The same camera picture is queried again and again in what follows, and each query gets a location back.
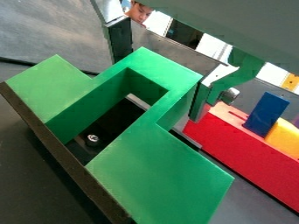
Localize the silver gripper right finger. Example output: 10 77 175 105
189 47 266 122

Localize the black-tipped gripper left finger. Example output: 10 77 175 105
90 0 134 63

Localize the green U-shaped block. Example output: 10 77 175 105
4 46 237 224

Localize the red base board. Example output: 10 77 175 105
183 102 299 213

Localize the black channel fixture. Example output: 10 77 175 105
0 82 202 224

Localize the person in background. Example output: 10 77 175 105
126 0 155 25

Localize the yellow bar block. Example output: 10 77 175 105
266 118 299 159

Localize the dark blue post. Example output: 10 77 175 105
243 92 290 137

